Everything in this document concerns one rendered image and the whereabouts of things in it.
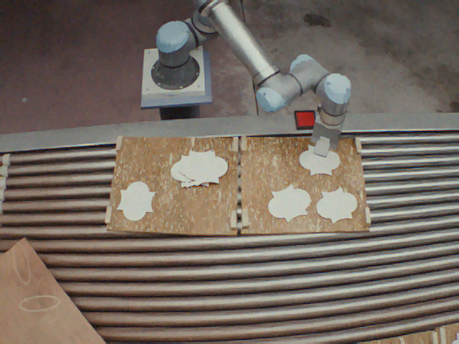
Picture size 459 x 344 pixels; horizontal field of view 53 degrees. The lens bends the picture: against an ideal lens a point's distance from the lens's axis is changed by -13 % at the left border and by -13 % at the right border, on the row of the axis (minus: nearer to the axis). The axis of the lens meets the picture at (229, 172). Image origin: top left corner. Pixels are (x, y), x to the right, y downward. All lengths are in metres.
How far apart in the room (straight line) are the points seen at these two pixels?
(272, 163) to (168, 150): 0.34
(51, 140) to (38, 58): 1.75
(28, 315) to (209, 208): 0.68
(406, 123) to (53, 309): 1.39
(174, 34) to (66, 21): 2.06
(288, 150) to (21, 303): 1.01
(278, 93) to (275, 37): 2.06
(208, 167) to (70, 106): 1.68
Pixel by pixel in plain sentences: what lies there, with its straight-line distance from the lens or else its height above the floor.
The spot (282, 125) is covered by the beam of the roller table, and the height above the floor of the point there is 0.91.
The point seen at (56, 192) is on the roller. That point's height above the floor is 0.92.
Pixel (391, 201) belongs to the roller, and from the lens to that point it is 1.74.
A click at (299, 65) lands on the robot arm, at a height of 1.31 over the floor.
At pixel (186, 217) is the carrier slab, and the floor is 0.94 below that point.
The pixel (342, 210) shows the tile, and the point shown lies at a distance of 1.65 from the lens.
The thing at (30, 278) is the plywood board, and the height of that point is 1.04.
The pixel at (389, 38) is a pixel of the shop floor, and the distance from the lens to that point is 3.64.
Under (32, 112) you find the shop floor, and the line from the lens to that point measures 3.27.
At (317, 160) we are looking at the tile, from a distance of 1.72.
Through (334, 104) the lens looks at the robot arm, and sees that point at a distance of 1.42.
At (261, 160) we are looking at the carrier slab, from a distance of 1.71.
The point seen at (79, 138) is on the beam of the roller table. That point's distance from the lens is 1.86.
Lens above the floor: 2.39
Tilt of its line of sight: 59 degrees down
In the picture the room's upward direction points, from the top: straight up
